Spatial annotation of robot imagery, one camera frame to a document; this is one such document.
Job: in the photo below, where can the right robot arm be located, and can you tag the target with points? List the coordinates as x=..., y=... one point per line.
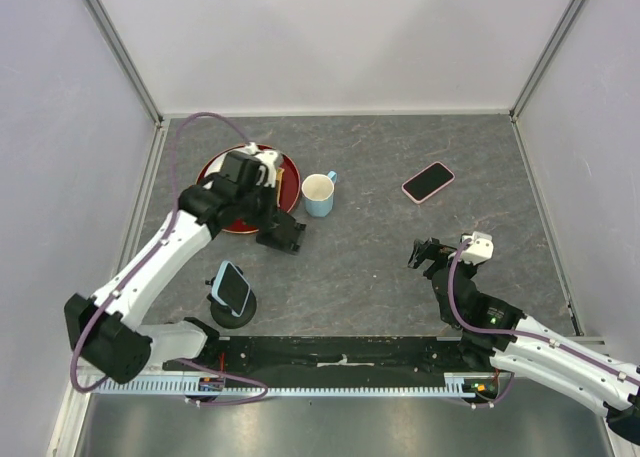
x=497, y=334

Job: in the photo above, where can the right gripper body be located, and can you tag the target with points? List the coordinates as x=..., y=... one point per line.
x=443, y=259

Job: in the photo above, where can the black folding phone stand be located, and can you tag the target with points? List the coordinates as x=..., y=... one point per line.
x=282, y=232

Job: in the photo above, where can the black round phone stand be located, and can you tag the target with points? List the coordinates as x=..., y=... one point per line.
x=223, y=316

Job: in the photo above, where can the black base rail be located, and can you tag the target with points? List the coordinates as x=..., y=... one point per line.
x=244, y=366

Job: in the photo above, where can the white paper plate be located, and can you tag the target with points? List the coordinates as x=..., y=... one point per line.
x=214, y=166

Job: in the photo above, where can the blue case phone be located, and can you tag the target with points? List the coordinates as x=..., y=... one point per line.
x=230, y=289

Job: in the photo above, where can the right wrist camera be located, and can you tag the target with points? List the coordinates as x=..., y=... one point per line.
x=479, y=249

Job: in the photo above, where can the pink case phone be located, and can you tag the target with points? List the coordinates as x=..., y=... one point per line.
x=427, y=182

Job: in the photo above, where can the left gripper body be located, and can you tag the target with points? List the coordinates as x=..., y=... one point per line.
x=258, y=204

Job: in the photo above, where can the red round tray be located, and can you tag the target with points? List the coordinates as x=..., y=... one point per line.
x=291, y=190

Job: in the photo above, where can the light blue mug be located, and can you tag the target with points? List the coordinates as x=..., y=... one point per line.
x=318, y=193

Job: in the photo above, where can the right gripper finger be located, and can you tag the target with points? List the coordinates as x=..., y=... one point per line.
x=417, y=258
x=429, y=248

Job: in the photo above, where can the yellow sponge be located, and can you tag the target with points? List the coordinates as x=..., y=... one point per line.
x=279, y=183

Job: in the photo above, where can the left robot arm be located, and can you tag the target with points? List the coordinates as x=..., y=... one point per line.
x=107, y=330

